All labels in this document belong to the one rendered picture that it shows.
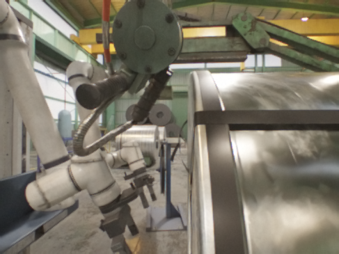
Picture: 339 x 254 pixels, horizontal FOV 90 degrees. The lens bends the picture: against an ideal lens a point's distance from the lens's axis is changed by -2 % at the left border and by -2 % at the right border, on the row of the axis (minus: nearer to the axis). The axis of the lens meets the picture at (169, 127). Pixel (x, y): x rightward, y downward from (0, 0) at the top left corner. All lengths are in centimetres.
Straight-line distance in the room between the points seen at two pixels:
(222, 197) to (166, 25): 32
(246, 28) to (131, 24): 120
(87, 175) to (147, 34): 40
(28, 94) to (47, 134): 14
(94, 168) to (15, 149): 70
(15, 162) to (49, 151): 51
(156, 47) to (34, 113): 48
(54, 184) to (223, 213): 46
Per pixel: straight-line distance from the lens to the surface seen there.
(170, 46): 40
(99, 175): 56
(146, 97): 57
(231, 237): 23
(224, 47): 147
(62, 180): 57
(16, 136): 119
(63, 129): 1362
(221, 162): 25
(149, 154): 569
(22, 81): 74
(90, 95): 30
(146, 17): 41
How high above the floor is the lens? 115
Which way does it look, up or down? 1 degrees up
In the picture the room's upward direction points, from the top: straight up
